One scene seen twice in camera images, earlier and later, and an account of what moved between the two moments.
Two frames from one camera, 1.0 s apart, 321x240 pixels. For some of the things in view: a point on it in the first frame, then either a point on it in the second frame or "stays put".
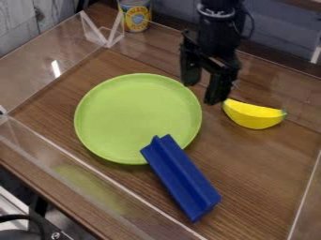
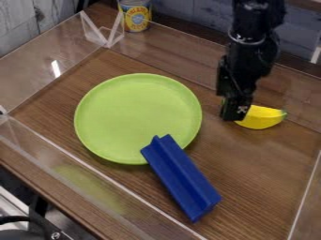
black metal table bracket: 42,228 stays put
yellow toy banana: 250,116 stays put
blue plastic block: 185,179 stays put
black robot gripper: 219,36 to 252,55
